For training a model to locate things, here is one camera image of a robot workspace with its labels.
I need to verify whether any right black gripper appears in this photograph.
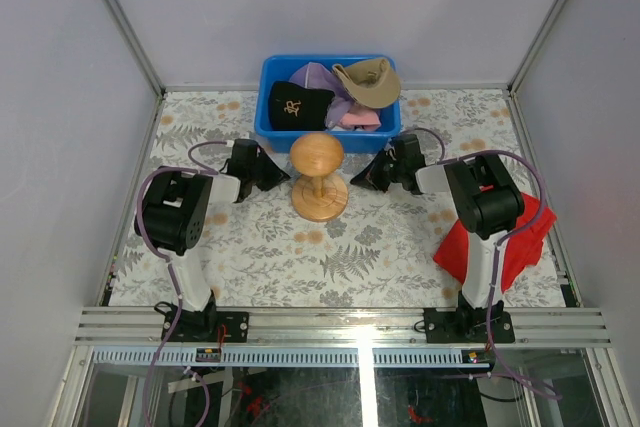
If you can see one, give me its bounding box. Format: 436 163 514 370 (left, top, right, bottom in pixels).
350 149 405 194

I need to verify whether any wooden hat stand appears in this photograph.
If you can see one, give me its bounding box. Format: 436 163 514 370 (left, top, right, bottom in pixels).
289 132 348 222

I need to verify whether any pink baseball cap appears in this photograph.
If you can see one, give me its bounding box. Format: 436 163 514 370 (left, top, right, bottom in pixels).
338 104 381 132

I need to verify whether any black baseball cap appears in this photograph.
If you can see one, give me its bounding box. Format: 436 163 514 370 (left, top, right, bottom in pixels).
268 81 335 131

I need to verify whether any beige baseball cap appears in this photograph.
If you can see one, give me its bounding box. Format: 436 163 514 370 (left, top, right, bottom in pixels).
332 57 401 110

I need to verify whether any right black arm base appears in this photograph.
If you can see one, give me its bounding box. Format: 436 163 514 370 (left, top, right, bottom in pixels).
423 303 515 344

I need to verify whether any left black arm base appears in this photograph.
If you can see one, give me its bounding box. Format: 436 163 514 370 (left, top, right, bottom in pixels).
168 311 250 345

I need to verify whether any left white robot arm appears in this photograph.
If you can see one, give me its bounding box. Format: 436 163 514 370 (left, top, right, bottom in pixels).
134 139 290 342

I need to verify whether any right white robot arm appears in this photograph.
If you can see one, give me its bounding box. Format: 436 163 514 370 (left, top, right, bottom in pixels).
350 133 525 342

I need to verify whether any floral table mat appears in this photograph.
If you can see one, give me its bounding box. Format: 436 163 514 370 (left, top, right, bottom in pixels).
107 89 576 309

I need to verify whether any blue plastic bin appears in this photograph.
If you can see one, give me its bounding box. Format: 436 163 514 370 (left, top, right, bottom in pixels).
254 54 401 154

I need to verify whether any purple baseball cap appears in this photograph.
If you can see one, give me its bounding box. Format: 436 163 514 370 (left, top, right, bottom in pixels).
289 62 355 131

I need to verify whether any red cloth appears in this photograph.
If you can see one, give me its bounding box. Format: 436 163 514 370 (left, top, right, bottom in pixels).
433 193 556 299

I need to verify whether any aluminium front rail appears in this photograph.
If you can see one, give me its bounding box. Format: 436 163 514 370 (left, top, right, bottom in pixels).
74 307 611 349

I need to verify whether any slotted cable duct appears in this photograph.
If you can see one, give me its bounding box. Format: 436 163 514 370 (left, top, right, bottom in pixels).
94 346 492 370

